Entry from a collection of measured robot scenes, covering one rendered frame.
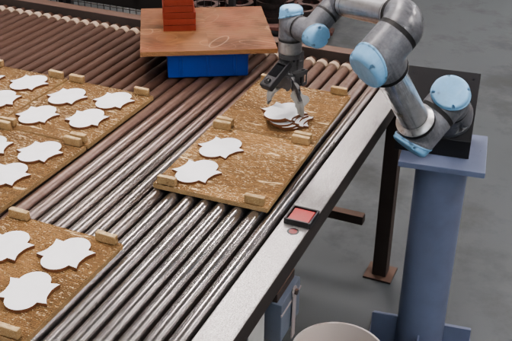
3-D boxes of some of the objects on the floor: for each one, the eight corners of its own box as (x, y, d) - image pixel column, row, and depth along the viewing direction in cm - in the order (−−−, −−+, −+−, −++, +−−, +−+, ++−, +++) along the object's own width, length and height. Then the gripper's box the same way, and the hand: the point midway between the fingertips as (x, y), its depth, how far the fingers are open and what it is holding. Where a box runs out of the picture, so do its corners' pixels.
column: (470, 329, 325) (504, 131, 285) (465, 398, 293) (503, 184, 252) (373, 312, 334) (394, 116, 294) (358, 376, 302) (379, 167, 261)
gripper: (324, 56, 261) (321, 113, 270) (276, 41, 273) (275, 96, 282) (306, 64, 256) (304, 122, 265) (259, 48, 267) (258, 103, 276)
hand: (283, 112), depth 272 cm, fingers open, 14 cm apart
